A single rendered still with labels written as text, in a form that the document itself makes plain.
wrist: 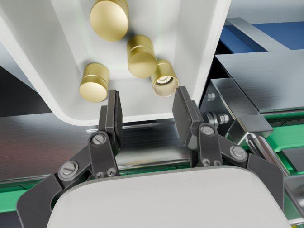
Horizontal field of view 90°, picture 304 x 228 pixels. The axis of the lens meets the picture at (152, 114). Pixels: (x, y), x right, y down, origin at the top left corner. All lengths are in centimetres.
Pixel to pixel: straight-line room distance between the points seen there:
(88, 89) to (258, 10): 43
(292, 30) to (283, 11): 6
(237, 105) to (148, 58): 11
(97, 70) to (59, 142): 13
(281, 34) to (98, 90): 41
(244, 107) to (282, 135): 5
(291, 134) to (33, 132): 36
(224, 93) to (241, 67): 7
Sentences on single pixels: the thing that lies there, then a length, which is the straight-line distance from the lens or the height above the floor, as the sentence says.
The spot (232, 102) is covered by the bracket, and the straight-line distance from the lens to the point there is 19.
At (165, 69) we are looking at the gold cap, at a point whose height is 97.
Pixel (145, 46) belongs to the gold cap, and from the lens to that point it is 19.
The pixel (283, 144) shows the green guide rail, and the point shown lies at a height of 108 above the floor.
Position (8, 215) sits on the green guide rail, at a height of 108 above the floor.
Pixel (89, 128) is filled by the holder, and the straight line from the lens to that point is 28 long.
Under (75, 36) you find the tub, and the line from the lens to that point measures 22.
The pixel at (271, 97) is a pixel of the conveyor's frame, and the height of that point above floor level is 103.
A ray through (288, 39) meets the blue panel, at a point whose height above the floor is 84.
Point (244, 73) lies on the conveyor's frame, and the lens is 24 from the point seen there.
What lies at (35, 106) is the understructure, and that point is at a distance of 75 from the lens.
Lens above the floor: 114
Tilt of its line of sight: 41 degrees down
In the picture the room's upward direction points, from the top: 171 degrees clockwise
